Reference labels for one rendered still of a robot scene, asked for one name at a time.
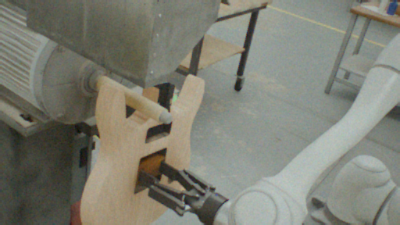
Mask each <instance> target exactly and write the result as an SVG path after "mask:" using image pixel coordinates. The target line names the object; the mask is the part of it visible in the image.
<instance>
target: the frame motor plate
mask: <svg viewBox="0 0 400 225"><path fill-rule="evenodd" d="M0 119H1V120H2V121H4V122H5V123H7V124H8V125H9V126H10V127H12V128H13V129H14V130H16V131H17V132H19V133H20V134H22V135H23V136H24V137H25V138H28V137H29V136H31V135H33V134H37V133H39V132H42V131H44V130H48V129H50V128H52V127H57V126H58V125H60V124H62V123H60V122H58V121H55V120H54V121H50V122H49V123H46V124H43V123H42V122H41V121H39V120H38V119H36V118H35V117H33V116H32V115H31V114H29V113H28V112H26V111H24V110H23V109H22V108H20V107H19V106H18V105H15V103H12V102H11V101H10V100H8V99H7V98H4V96H2V95H0Z"/></svg>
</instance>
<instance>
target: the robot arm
mask: <svg viewBox="0 0 400 225"><path fill-rule="evenodd" d="M399 102H400V33H398V34H397V35H396V36H395V37H394V38H393V39H392V40H391V41H389V43H388V44H387V46H386V47H384V50H382V51H381V53H380V54H379V55H378V57H377V58H376V61H375V63H374V64H373V66H372V68H371V70H370V71H369V72H368V75H367V77H366V80H365V81H364V84H363V85H362V88H361V90H360V92H359V94H358V97H357V98H356V100H355V102H354V103H353V105H352V107H351V108H350V109H349V111H348V112H347V113H346V114H345V116H344V117H343V118H342V119H341V120H340V121H338V122H337V123H336V124H335V125H334V126H333V127H331V128H330V129H329V130H328V131H326V132H325V133H324V134H322V135H321V136H320V137H318V138H317V139H316V140H315V141H314V142H313V143H311V144H310V145H308V146H307V148H304V150H303V151H302V152H300V153H299V154H298V155H297V156H296V157H295V158H294V159H293V160H292V161H291V162H290V163H289V164H288V165H287V166H286V167H285V168H284V169H283V170H282V171H281V172H279V173H278V174H277V175H275V176H274V177H262V178H261V179H260V180H259V181H258V182H257V183H255V184H254V185H252V186H251V187H247V188H246V189H244V190H243V191H241V193H239V194H238V195H237V196H236V197H235V198H232V199H229V198H226V197H224V196H222V195H221V194H220V193H217V192H215V190H216V186H214V185H211V184H209V183H206V182H205V180H203V179H202V178H201V177H198V176H197V175H196V174H194V173H192V172H191V171H190V170H188V169H185V168H184V169H183V170H177V169H175V168H174V167H173V166H171V165H169V164H167V163H166V162H164V161H161V165H160V168H159V172H160V173H161V174H163V175H165V176H166V177H168V178H170V179H171V180H174V181H177V182H178V183H179V184H180V185H182V187H183V188H184V189H185V190H186V191H185V190H182V191H179V190H177V189H176V188H174V187H169V186H167V185H164V184H161V183H158V182H157V180H158V179H157V178H155V177H153V176H152V175H151V174H149V173H148V172H145V171H144V170H140V172H139V178H138V181H139V183H141V184H142V185H144V186H146V187H147V188H149V190H148V197H150V198H152V199H154V200H156V201H157V202H159V203H160V204H163V205H164V206H166V207H168V208H169V209H172V210H173V211H174V212H175V213H176V214H177V215H178V216H179V217H182V216H184V213H185V212H190V213H193V214H196V215H197V216H198V220H199V221H200V222H201V223H203V224H204V225H302V223H303V221H304V219H305V217H306V215H307V213H308V212H307V207H306V203H305V200H306V197H307V194H308V193H309V189H310V188H311V187H312V185H313V183H315V180H317V177H319V176H320V174H321V173H322V172H323V171H324V170H325V169H326V168H327V167H328V166H330V165H331V164H333V163H334V162H335V161H336V160H337V159H339V158H340V157H341V156H343V155H344V154H345V153H346V152H347V151H349V149H350V148H352V147H353V146H355V145H356V144H357V143H359V142H360V140H362V139H363V138H364V137H365V136H366V134H368V132H370V131H371V130H372V129H373V127H374V126H375V125H376V124H377V123H378V122H379V121H380V120H381V119H382V118H383V117H384V116H385V115H386V114H387V113H388V112H389V111H390V110H391V109H392V108H393V107H394V106H395V105H397V104H398V103H399ZM174 177H175V178H174ZM390 177H391V175H390V173H389V170H388V169H387V167H386V166H385V165H384V164H383V163H382V162H381V161H380V160H379V159H376V158H374V157H372V156H368V155H361V156H357V157H355V158H354V159H352V160H351V161H349V162H348V163H347V164H346V165H345V166H344V167H343V168H342V169H341V170H340V172H339V174H338V175H337V176H336V179H335V180H334V183H333V185H332V187H331V189H330V193H329V196H328V199H326V198H323V197H321V196H318V195H314V197H312V201H313V202H314V203H315V204H316V205H317V206H318V207H319V208H320V209H318V210H317V211H316V212H312V214H311V216H310V217H311V219H312V220H315V221H316V222H317V223H320V224H321V225H400V187H398V186H397V185H395V183H394V182H393V181H392V180H391V179H390ZM183 197H184V200H183ZM182 200H183V201H182Z"/></svg>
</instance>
